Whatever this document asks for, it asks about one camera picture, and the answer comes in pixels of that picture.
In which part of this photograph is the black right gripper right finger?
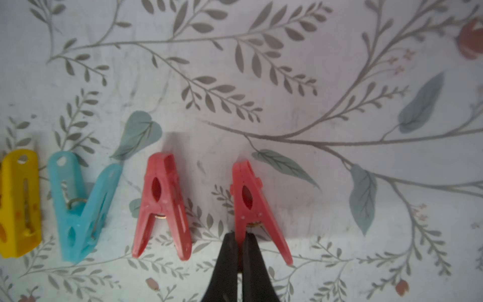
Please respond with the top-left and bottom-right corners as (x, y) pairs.
(242, 233), (280, 302)

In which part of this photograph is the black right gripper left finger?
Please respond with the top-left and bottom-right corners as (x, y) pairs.
(201, 232), (238, 302)

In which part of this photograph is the red clothespin top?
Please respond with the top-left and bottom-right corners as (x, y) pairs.
(230, 161), (293, 266)

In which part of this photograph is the red clothespin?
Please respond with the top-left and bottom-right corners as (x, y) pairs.
(230, 161), (293, 266)
(132, 152), (192, 261)

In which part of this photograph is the teal clothespin lone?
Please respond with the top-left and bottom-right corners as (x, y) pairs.
(47, 151), (123, 264)

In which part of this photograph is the yellow clothespin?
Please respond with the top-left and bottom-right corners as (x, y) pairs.
(1, 149), (42, 258)

